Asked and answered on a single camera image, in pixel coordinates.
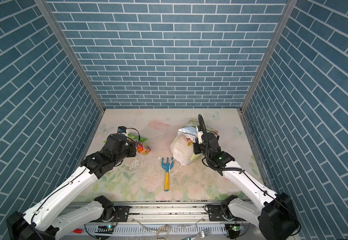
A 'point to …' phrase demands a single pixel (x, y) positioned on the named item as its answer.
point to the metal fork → (201, 234)
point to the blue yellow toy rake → (167, 167)
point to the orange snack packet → (143, 149)
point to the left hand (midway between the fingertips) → (136, 144)
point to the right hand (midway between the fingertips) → (195, 137)
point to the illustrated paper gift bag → (181, 147)
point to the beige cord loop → (158, 230)
